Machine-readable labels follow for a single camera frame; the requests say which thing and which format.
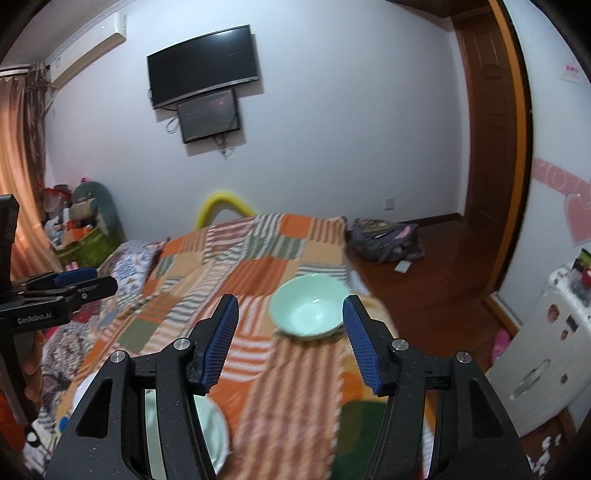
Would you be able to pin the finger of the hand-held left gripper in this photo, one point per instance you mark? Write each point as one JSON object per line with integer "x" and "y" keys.
{"x": 74, "y": 276}
{"x": 97, "y": 287}

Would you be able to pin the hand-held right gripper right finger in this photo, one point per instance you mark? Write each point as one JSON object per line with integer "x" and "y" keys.
{"x": 364, "y": 346}

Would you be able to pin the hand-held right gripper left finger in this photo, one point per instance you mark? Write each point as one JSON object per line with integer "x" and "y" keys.
{"x": 221, "y": 341}

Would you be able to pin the green bowl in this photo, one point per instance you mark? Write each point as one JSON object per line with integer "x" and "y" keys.
{"x": 309, "y": 309}

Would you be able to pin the green plate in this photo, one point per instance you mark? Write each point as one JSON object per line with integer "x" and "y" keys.
{"x": 210, "y": 429}

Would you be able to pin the large white plate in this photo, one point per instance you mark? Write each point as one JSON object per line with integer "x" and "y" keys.
{"x": 225, "y": 438}

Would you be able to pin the green storage box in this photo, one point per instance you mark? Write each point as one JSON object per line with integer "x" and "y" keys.
{"x": 92, "y": 249}

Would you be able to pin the blue patterned quilt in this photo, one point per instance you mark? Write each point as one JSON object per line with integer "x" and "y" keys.
{"x": 134, "y": 263}

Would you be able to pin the orange striped patchwork blanket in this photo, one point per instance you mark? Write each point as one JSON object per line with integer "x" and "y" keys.
{"x": 286, "y": 392}

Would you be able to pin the white paper slip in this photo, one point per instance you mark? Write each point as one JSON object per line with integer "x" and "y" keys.
{"x": 403, "y": 266}

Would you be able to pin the grey backpack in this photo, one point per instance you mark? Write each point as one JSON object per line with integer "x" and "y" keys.
{"x": 385, "y": 240}

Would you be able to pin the orange curtain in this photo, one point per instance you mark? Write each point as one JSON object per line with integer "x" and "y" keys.
{"x": 18, "y": 161}

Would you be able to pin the pink slipper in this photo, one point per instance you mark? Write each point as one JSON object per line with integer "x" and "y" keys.
{"x": 501, "y": 346}

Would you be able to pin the yellow foam tube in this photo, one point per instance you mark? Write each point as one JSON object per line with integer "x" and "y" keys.
{"x": 224, "y": 196}

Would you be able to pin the white air conditioner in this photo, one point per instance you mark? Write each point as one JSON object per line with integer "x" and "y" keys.
{"x": 87, "y": 50}

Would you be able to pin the brown wooden door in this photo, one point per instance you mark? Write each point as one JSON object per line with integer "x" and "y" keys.
{"x": 489, "y": 138}

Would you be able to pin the small black wall monitor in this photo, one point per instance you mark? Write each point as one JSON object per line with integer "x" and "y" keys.
{"x": 210, "y": 115}

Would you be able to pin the black wall television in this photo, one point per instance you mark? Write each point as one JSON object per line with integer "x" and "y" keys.
{"x": 203, "y": 64}

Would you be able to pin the pink heart wall sticker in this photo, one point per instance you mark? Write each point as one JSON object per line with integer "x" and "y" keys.
{"x": 577, "y": 217}

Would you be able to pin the small pink wall sticker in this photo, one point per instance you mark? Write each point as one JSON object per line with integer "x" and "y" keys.
{"x": 574, "y": 71}

